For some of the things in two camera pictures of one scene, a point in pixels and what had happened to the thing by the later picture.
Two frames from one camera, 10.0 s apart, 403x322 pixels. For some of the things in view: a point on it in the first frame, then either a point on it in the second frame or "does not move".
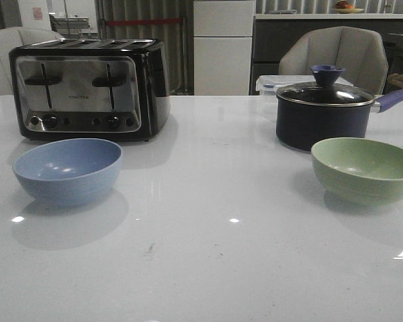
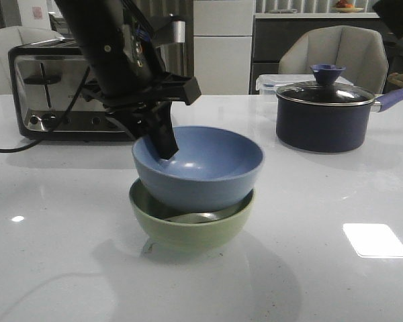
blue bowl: (69, 172) → (213, 168)
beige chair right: (361, 51) does not move
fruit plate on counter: (344, 7) does not move
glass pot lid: (325, 90) does not move
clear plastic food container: (268, 84) does not move
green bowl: (364, 172) → (185, 231)
